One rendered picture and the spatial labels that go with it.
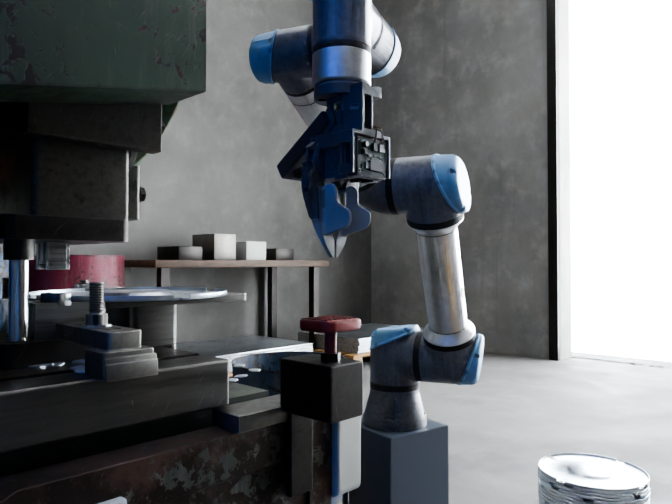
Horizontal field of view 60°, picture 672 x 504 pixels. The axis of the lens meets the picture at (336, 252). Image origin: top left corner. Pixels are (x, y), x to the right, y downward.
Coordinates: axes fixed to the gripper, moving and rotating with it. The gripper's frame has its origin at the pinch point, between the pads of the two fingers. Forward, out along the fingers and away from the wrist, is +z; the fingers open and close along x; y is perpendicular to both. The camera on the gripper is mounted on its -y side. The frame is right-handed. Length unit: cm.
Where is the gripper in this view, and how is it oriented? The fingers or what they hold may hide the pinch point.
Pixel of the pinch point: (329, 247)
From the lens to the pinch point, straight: 75.2
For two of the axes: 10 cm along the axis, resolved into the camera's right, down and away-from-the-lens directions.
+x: 6.9, 0.2, 7.2
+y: 7.2, -0.1, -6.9
